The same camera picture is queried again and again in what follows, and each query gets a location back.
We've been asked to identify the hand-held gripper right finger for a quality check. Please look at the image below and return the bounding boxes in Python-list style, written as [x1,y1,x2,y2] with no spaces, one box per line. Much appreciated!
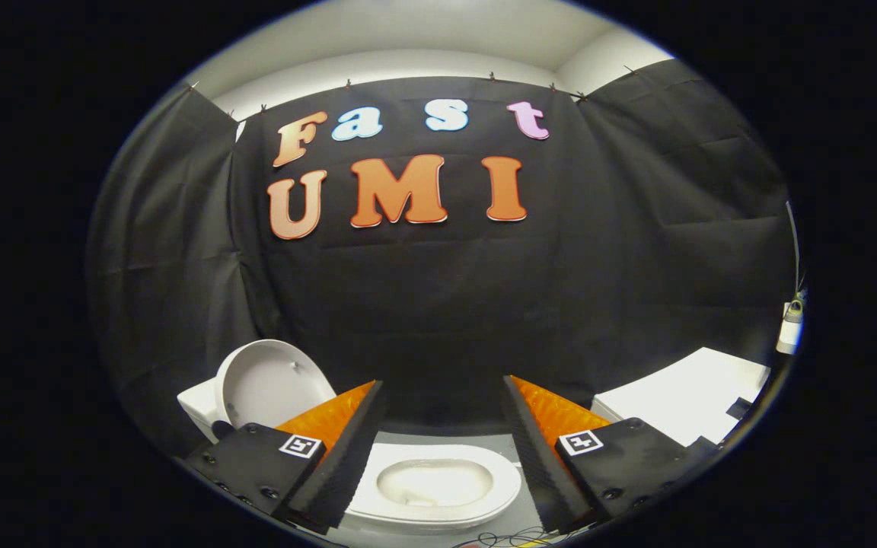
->
[501,375,703,534]

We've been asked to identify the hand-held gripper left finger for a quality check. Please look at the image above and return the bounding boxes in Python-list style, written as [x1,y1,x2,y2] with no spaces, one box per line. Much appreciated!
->
[183,381,386,535]

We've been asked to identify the white toilet lid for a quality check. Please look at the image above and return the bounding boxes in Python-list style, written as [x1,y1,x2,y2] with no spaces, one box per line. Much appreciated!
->
[212,339,338,444]

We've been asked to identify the white toilet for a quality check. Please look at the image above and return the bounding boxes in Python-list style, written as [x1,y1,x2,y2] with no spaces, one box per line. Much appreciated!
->
[177,379,523,534]

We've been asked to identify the white drawer cabinet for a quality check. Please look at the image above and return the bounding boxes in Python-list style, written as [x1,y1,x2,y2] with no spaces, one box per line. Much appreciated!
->
[591,347,771,448]

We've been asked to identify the black backdrop cloth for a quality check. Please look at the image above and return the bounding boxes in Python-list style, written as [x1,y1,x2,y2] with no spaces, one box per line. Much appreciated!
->
[87,59,797,457]

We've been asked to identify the black floor cables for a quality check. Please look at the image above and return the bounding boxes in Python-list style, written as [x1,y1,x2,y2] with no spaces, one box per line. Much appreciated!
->
[458,529,570,548]

